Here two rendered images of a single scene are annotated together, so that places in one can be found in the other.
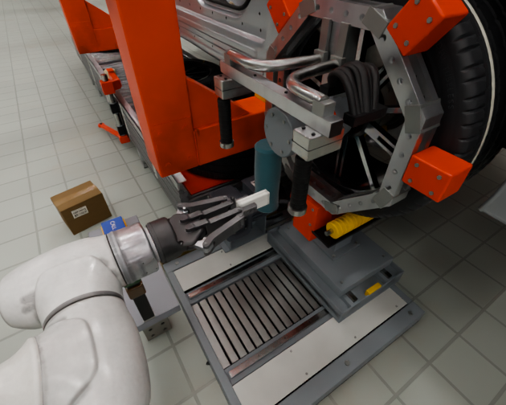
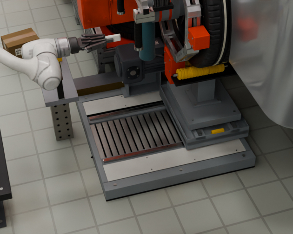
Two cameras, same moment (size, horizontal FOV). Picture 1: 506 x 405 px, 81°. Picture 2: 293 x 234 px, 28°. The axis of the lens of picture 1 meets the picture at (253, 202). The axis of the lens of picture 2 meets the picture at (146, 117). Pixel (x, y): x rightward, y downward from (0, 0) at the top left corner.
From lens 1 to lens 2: 214 cm
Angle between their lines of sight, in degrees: 13
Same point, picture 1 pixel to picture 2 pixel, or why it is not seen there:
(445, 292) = (290, 155)
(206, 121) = not seen: outside the picture
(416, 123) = (186, 13)
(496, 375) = (289, 203)
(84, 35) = not seen: outside the picture
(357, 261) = (212, 111)
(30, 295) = (31, 49)
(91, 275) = (49, 47)
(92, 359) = (49, 62)
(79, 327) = (46, 56)
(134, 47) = not seen: outside the picture
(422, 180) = (190, 40)
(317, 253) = (185, 101)
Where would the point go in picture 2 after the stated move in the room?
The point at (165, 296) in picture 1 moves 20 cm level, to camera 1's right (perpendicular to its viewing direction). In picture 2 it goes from (72, 92) to (109, 98)
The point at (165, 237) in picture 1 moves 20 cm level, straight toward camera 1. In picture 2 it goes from (73, 42) to (75, 68)
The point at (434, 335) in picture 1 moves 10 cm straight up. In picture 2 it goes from (261, 176) to (263, 163)
